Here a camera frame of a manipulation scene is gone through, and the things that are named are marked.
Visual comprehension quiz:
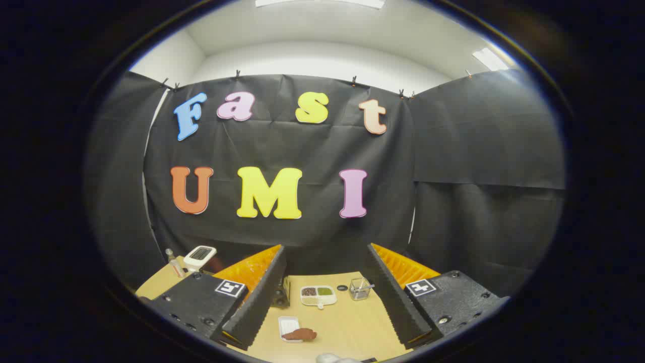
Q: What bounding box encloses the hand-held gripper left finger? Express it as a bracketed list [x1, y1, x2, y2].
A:
[146, 245, 288, 351]

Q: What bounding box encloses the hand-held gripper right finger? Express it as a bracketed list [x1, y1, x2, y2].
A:
[364, 243, 510, 349]

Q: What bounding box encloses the black toaster oven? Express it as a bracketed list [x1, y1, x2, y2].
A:
[204, 255, 291, 309]

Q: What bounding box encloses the brown meat steak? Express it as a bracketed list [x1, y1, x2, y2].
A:
[282, 328, 317, 342]

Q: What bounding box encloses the white bread toaster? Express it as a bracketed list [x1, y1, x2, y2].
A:
[182, 246, 217, 273]

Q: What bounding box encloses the white plastic tray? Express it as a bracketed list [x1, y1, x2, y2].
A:
[278, 316, 302, 343]

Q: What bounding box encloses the metal mesh utensil holder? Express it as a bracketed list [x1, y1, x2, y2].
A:
[349, 277, 372, 301]

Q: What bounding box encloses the white divided grain dish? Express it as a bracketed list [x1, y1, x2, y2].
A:
[300, 285, 338, 309]

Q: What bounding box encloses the clear glass bottle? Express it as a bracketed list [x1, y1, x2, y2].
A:
[165, 248, 186, 279]

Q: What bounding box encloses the row of small cloth clips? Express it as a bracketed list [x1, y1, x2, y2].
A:
[160, 70, 474, 99]

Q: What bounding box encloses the small ceiling light panel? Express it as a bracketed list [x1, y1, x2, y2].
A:
[473, 47, 508, 72]

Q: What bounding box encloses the long ceiling light panel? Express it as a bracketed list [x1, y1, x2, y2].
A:
[255, 0, 384, 9]

